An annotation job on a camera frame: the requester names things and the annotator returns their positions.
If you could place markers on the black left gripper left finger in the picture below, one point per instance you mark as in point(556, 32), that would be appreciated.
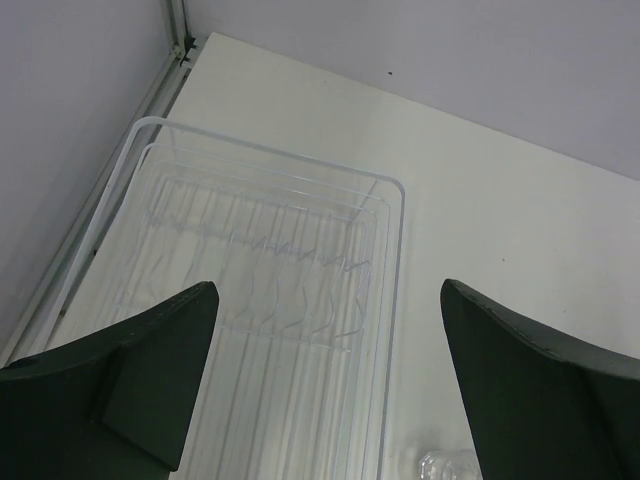
point(115, 404)

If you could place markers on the white wire dish rack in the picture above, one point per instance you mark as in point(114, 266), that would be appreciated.
point(305, 256)

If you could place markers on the clear plastic cup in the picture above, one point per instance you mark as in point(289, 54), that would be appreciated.
point(439, 463)

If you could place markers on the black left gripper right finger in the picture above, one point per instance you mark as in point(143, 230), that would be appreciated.
point(541, 404)

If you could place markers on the aluminium frame rail left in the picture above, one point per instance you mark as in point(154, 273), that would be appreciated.
point(75, 75)

